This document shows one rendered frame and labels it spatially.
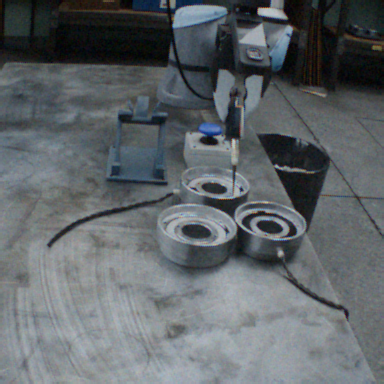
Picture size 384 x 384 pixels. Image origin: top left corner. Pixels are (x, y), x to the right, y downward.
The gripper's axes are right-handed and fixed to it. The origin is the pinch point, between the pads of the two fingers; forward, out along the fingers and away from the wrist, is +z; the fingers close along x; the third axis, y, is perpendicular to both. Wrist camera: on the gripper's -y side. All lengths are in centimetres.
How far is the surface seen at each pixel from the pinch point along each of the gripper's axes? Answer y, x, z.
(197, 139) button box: 10.1, 3.8, 8.6
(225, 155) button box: 6.3, -0.7, 9.5
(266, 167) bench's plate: 10.9, -9.3, 13.2
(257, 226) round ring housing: -13.5, -3.1, 11.0
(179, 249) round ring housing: -21.8, 8.5, 10.2
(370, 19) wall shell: 397, -187, 39
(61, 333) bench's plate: -37.2, 22.6, 13.0
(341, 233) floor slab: 123, -80, 94
